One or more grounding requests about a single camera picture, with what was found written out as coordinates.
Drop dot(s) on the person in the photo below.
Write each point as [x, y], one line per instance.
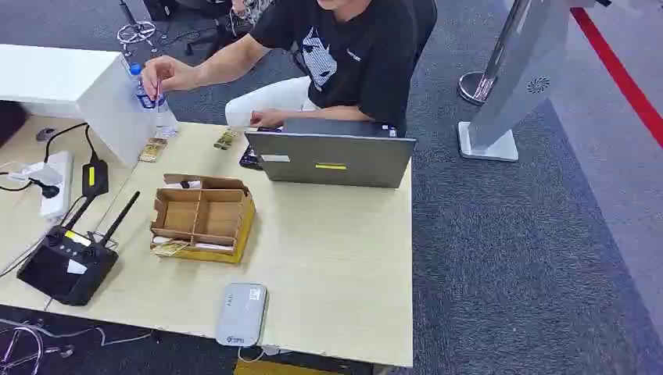
[357, 62]

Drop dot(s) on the white plug adapter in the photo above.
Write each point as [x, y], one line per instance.
[39, 173]

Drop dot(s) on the grey standing panel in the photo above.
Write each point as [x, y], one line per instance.
[518, 77]

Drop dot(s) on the black computer mouse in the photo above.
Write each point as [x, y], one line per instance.
[45, 134]

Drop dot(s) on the chrome chair base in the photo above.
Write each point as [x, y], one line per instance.
[135, 30]

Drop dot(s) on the chrome stanchion post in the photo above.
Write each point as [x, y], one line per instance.
[489, 62]

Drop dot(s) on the grey laptop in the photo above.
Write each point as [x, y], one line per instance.
[331, 158]

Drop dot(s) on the clear water bottle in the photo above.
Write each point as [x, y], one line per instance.
[158, 111]

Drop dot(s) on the black wifi router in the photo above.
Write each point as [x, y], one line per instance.
[67, 264]

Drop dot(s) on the black power adapter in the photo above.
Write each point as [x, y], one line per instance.
[95, 177]

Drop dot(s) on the red floor tape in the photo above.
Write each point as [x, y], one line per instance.
[619, 72]

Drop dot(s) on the wooden compartment box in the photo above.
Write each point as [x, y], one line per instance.
[207, 217]

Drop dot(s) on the white power strip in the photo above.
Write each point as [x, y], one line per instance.
[58, 181]

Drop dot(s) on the white box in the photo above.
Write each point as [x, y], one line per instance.
[77, 93]

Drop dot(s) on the grey flat device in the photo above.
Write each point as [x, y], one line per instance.
[241, 314]

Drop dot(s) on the card with printed face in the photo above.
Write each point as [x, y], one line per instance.
[226, 140]
[169, 248]
[153, 149]

